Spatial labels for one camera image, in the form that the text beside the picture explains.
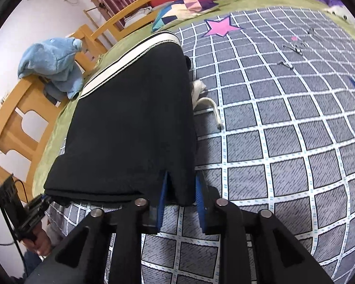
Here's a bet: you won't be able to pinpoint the light blue plush blanket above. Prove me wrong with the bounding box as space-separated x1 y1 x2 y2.
18 37 85 99

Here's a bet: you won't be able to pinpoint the wooden bed frame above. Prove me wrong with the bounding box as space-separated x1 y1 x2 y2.
0 0 311 202

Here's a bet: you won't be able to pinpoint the white dotted cloth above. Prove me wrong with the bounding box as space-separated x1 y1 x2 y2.
328 5 355 28

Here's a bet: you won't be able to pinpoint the black cable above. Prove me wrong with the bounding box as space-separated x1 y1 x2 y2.
0 157 28 277

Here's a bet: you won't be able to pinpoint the grey checked sheet with stars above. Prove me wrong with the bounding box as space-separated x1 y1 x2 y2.
44 6 355 284

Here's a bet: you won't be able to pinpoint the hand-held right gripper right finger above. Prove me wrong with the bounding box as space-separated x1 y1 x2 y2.
195 173 335 284

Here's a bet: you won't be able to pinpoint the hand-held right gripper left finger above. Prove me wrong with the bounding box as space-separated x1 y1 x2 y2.
24 172 170 284

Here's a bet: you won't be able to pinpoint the colourful geometric pillow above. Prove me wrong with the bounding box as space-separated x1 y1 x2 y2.
151 0 219 33

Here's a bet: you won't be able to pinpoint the person's left hand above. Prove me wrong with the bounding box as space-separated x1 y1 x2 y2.
27 230 54 258

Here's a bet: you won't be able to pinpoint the black pants with white stripe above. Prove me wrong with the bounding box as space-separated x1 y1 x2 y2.
43 31 225 208

